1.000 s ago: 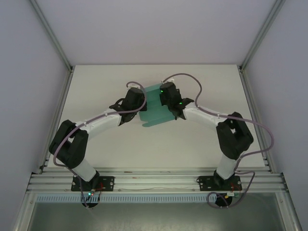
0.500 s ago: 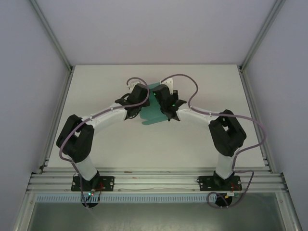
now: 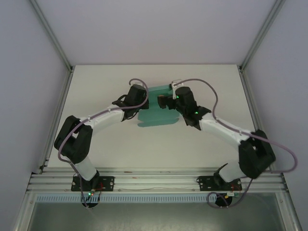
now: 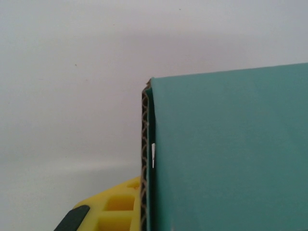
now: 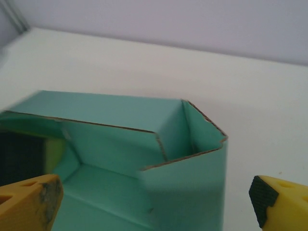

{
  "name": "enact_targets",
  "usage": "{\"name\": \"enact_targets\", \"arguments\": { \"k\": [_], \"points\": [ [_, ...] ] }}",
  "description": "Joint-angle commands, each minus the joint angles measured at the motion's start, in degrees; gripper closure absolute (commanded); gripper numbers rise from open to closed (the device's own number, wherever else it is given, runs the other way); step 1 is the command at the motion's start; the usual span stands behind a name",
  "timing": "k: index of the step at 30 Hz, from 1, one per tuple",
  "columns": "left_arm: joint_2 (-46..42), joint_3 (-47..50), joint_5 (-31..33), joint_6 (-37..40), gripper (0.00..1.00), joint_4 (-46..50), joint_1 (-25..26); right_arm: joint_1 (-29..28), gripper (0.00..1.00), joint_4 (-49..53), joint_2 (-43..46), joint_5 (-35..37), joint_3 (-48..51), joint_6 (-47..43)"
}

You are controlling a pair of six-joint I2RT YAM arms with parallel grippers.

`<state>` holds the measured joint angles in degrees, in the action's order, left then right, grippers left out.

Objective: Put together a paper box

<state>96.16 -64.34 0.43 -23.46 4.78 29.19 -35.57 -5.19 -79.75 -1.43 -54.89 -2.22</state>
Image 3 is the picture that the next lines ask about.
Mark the teal corrugated cardboard box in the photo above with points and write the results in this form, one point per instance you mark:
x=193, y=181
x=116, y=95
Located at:
x=156, y=118

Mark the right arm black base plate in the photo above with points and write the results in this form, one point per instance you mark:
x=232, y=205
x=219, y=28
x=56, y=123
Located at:
x=204, y=183

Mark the aluminium frame post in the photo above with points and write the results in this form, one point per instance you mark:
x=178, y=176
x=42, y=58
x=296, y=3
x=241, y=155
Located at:
x=262, y=36
x=51, y=36

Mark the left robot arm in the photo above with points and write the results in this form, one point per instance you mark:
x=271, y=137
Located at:
x=72, y=142

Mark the small green LED board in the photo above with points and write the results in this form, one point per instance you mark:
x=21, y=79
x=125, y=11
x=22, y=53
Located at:
x=91, y=193
x=232, y=194

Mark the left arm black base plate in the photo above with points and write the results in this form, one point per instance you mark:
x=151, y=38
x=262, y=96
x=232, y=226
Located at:
x=108, y=181

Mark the aluminium mounting rail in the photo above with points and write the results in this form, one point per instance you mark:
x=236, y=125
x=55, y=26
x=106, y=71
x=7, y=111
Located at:
x=156, y=179

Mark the grey metal sheet panel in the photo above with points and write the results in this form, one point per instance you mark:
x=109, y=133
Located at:
x=154, y=216

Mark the aluminium table side rail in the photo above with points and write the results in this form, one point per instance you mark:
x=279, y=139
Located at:
x=61, y=108
x=247, y=96

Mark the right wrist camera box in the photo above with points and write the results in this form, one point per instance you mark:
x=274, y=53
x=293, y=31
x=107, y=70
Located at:
x=175, y=84

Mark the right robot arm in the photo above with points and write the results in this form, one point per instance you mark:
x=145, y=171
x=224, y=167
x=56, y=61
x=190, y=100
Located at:
x=255, y=154

